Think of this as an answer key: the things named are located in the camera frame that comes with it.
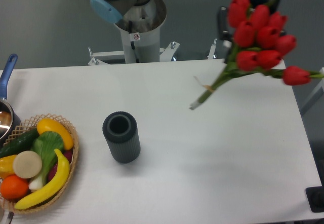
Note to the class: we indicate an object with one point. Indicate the woven wicker basket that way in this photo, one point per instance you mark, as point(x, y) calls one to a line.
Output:
point(26, 126)

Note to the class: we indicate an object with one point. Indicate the yellow bell pepper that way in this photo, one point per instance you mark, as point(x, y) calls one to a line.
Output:
point(6, 166)

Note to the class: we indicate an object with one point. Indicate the white frame at right edge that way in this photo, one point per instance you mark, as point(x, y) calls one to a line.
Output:
point(312, 98)

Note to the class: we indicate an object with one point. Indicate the orange fruit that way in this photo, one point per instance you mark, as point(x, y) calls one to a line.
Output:
point(14, 187)

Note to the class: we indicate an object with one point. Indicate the yellow banana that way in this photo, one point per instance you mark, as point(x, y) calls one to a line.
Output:
point(51, 188)

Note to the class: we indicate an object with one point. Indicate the purple red vegetable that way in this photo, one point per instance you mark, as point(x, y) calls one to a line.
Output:
point(68, 155)

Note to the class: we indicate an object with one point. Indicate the beige round slice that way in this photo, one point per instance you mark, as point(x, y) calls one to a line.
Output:
point(27, 164)

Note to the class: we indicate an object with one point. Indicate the black box at table edge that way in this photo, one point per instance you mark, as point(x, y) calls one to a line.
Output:
point(315, 198)

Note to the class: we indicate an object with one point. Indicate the green cucumber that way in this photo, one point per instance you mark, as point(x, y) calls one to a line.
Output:
point(19, 144)

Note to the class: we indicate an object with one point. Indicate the green bok choy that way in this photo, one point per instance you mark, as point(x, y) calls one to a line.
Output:
point(44, 146)

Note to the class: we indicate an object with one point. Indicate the red tulip bouquet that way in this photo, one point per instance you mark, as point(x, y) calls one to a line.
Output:
point(257, 47)

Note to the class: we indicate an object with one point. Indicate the grey ribbed vase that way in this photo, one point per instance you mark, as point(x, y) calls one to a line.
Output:
point(121, 133)

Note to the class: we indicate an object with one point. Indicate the blue handled saucepan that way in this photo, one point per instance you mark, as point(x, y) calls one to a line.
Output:
point(9, 119)

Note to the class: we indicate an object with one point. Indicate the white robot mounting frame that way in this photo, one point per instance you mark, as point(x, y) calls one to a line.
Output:
point(145, 47)

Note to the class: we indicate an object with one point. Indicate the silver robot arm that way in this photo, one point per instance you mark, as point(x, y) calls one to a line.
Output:
point(139, 22)

